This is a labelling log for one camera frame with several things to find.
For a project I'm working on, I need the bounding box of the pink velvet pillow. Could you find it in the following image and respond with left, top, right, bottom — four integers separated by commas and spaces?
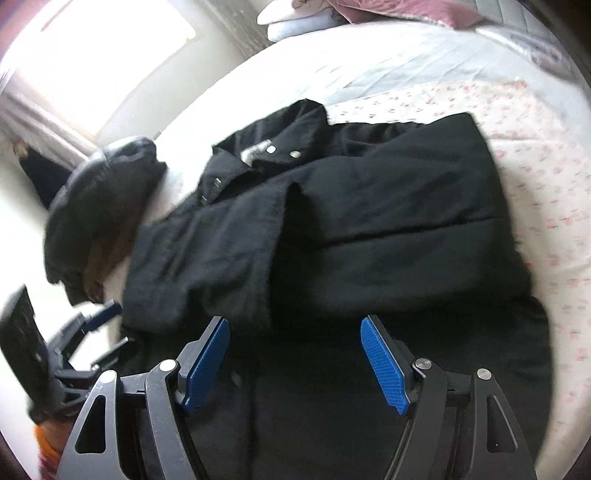
329, 0, 485, 30

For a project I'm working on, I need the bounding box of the light blue folded blanket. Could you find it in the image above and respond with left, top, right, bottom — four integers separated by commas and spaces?
266, 9, 346, 43

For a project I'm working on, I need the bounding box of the black quilted long coat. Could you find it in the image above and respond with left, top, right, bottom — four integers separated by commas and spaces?
122, 100, 552, 479

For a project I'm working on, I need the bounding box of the grey padded headboard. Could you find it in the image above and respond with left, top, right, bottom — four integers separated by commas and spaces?
462, 0, 551, 37

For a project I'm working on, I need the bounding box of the grey printed pillow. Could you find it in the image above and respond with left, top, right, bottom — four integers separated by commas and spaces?
475, 25, 573, 79

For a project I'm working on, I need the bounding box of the bed with light blue sheet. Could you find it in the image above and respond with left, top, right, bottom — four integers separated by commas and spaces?
107, 21, 590, 470

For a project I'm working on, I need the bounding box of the bright window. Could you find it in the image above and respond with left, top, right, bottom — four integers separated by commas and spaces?
3, 1, 205, 143

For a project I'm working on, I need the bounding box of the black puffer jacket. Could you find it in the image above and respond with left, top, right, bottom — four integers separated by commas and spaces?
43, 136, 167, 306

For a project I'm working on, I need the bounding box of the white cherry print sheet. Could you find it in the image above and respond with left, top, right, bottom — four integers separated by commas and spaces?
328, 81, 590, 479

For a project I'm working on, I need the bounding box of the white folded blanket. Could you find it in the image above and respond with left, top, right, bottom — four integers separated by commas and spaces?
256, 0, 332, 26

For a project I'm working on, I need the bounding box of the grey patterned curtain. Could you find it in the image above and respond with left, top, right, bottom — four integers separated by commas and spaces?
197, 0, 271, 59

